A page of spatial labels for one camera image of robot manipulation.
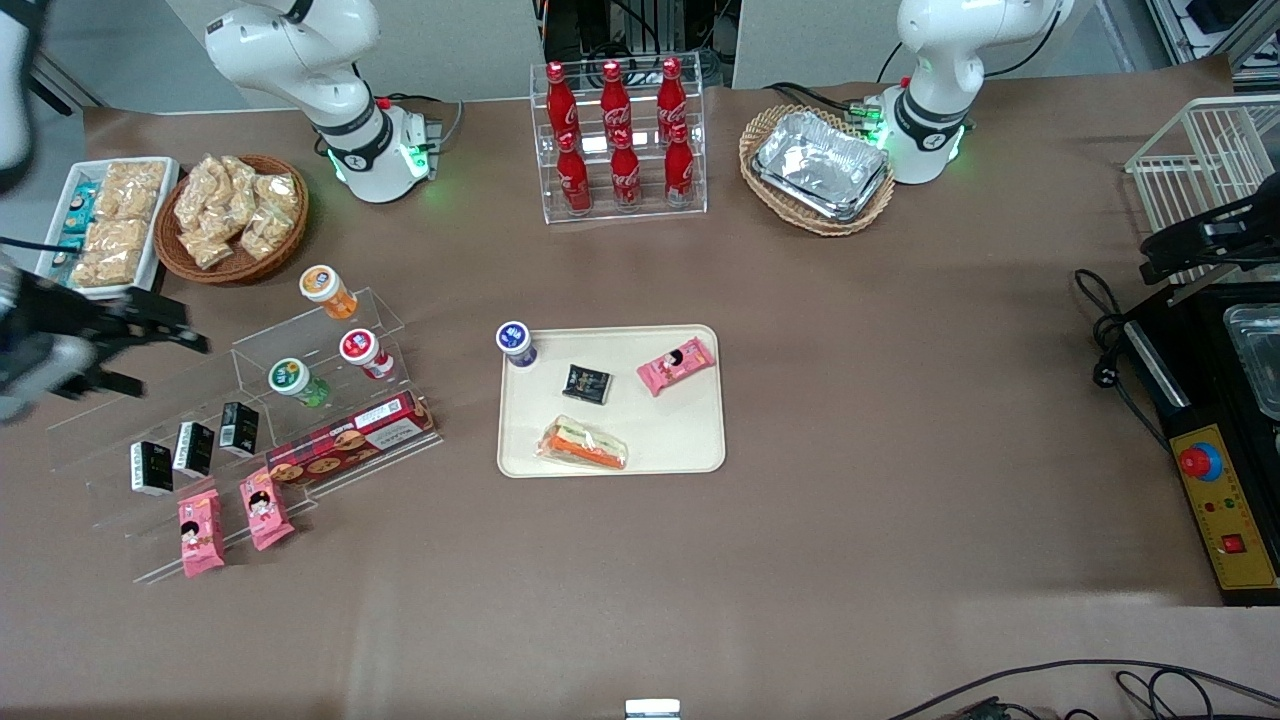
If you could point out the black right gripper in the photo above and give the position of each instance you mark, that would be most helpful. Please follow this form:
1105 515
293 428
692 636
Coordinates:
58 316

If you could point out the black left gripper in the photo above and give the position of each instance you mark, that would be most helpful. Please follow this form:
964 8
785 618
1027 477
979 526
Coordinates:
1232 233

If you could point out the plastic sandwich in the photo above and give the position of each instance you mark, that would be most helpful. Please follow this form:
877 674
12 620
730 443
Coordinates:
585 445

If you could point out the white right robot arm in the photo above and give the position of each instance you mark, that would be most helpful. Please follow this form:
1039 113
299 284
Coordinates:
368 150

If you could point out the aluminium foil tray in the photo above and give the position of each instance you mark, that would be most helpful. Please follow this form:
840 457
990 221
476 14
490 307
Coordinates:
820 160

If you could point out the cream plastic tray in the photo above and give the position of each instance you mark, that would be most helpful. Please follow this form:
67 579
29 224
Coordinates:
650 430

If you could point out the beige cracker bag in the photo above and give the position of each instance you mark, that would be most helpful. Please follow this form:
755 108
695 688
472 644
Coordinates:
105 268
117 238
133 185

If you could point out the teal snack packet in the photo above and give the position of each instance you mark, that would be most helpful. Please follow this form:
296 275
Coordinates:
82 207
66 262

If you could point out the small black box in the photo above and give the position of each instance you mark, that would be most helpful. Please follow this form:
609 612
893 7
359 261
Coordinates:
239 428
152 467
194 449

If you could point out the clear bag of puffs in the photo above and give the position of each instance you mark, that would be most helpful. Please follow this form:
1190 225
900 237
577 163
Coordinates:
207 248
272 222
245 185
200 190

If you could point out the silver metal container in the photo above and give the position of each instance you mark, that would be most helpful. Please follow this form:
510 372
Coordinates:
1260 360

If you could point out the brown wicker basket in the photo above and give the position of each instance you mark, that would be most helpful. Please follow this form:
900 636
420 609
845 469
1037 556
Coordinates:
240 268

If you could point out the black machine yellow panel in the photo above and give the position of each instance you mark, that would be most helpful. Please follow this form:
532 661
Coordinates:
1195 400

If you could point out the white rectangular dish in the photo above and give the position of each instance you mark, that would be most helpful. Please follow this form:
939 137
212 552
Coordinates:
168 200

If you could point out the green lid cup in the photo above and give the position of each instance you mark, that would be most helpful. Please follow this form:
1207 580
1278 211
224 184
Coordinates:
295 381

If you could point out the pink snack packet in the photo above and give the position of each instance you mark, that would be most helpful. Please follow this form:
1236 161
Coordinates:
676 365
200 532
265 508

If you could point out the clear acrylic stepped stand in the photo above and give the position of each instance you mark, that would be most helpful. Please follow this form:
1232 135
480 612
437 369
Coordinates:
330 335

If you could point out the orange lid cup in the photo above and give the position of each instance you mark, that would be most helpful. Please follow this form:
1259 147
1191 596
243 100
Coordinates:
325 290

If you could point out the red lid cup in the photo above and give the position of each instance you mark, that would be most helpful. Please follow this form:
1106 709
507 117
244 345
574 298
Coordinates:
364 352

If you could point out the red plaid cookie box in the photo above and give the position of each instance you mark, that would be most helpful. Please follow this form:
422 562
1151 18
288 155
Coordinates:
350 440

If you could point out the light wicker basket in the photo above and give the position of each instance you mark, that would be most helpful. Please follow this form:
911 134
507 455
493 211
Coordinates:
820 225

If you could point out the blue lid cup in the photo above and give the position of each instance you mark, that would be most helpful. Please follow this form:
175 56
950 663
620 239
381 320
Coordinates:
515 342

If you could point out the black snack packet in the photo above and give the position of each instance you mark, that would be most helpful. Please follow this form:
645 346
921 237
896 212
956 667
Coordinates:
587 384

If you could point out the red cola bottle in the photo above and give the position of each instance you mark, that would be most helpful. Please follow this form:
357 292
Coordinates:
626 175
574 180
679 170
671 95
560 100
614 98

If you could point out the clear acrylic bottle rack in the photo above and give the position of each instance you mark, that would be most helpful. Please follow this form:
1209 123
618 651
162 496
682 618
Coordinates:
640 212

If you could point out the black equipment rack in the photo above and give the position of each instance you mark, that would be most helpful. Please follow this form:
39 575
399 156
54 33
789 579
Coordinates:
640 30

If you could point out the silver metal bracket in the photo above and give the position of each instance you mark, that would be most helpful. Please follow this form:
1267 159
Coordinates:
652 709

